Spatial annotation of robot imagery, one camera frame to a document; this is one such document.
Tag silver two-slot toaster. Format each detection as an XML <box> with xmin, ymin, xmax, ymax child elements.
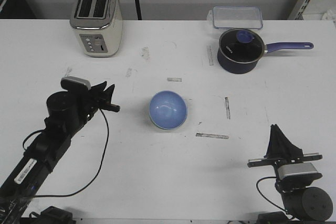
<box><xmin>69</xmin><ymin>0</ymin><xmax>123</xmax><ymax>58</ymax></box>

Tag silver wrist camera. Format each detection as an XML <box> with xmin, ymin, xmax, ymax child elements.
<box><xmin>278</xmin><ymin>163</ymin><xmax>318</xmax><ymax>179</ymax></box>
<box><xmin>60</xmin><ymin>76</ymin><xmax>91</xmax><ymax>90</ymax></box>

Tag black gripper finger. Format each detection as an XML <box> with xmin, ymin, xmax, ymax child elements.
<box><xmin>274</xmin><ymin>124</ymin><xmax>303</xmax><ymax>157</ymax></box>
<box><xmin>89</xmin><ymin>81</ymin><xmax>107</xmax><ymax>98</ymax></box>
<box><xmin>101</xmin><ymin>84</ymin><xmax>115</xmax><ymax>105</ymax></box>
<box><xmin>264</xmin><ymin>124</ymin><xmax>278</xmax><ymax>158</ymax></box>

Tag green bowl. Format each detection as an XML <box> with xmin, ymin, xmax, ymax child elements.
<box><xmin>151</xmin><ymin>116</ymin><xmax>187</xmax><ymax>131</ymax></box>

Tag dark blue saucepan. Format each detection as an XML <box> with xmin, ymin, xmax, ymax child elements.
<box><xmin>217</xmin><ymin>38</ymin><xmax>314</xmax><ymax>74</ymax></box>

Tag glass pot lid blue knob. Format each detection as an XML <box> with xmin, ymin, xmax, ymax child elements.
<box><xmin>219</xmin><ymin>28</ymin><xmax>265</xmax><ymax>63</ymax></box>

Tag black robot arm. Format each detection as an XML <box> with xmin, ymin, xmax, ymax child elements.
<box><xmin>1</xmin><ymin>77</ymin><xmax>120</xmax><ymax>223</ymax></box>
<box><xmin>247</xmin><ymin>124</ymin><xmax>333</xmax><ymax>223</ymax></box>

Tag clear plastic food container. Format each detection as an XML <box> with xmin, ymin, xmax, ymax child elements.
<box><xmin>206</xmin><ymin>6</ymin><xmax>263</xmax><ymax>30</ymax></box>

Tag blue bowl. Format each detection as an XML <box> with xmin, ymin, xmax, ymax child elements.
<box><xmin>149</xmin><ymin>90</ymin><xmax>188</xmax><ymax>119</ymax></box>

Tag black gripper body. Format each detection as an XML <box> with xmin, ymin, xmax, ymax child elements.
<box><xmin>247</xmin><ymin>153</ymin><xmax>322</xmax><ymax>193</ymax></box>
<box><xmin>67</xmin><ymin>88</ymin><xmax>120</xmax><ymax>122</ymax></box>

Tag white crumpled cloth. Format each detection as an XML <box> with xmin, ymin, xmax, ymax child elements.
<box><xmin>321</xmin><ymin>9</ymin><xmax>336</xmax><ymax>24</ymax></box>

